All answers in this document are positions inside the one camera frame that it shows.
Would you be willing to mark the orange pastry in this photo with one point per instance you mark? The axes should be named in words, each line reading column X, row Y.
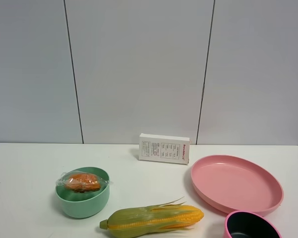
column 82, row 182

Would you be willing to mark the white printed cardboard box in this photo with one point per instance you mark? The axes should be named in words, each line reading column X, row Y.
column 162, row 148

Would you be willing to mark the green plastic bowl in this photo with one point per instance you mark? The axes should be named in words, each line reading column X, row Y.
column 83, row 205

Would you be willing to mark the toy corn cob with husk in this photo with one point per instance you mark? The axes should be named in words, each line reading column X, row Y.
column 160, row 218

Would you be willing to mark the pink plastic plate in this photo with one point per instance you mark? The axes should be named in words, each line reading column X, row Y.
column 230, row 183

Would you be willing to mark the pink cup with dark interior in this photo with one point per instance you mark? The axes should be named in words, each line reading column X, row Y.
column 242, row 224

